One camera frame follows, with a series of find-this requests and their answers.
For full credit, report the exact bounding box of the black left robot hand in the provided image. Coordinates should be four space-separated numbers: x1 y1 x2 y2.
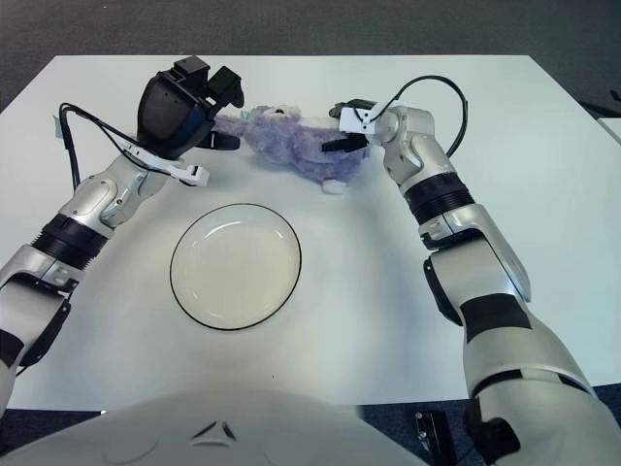
137 55 246 160

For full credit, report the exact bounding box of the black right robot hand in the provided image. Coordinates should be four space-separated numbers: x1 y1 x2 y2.
320 98 378 152

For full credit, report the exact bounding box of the purple plush bunny doll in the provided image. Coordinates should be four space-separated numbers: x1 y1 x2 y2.
215 104 375 195

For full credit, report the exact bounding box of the white plate with black rim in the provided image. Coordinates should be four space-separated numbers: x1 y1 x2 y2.
169 202 305 332

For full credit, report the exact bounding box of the grey robot torso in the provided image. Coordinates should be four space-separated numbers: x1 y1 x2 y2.
0 387 428 466

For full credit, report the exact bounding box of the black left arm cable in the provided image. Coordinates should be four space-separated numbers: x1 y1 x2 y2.
57 102 195 190

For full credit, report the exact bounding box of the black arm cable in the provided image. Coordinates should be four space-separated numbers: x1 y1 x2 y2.
57 102 195 190
361 75 470 159

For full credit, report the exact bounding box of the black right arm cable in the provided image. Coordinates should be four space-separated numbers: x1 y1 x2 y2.
361 75 470 159

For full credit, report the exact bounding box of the black metal bracket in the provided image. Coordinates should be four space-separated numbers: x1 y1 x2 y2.
412 410 455 460

